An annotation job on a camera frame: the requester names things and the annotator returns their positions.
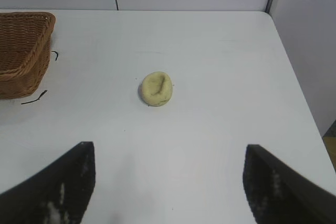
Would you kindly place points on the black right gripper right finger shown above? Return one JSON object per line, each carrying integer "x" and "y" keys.
{"x": 278, "y": 197}

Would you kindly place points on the pale yellow egg yolk pastry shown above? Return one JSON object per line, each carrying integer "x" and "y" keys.
{"x": 156, "y": 89}

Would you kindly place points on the brown woven wicker basket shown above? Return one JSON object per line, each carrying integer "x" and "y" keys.
{"x": 19, "y": 51}

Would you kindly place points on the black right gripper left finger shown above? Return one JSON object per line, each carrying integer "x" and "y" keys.
{"x": 52, "y": 192}

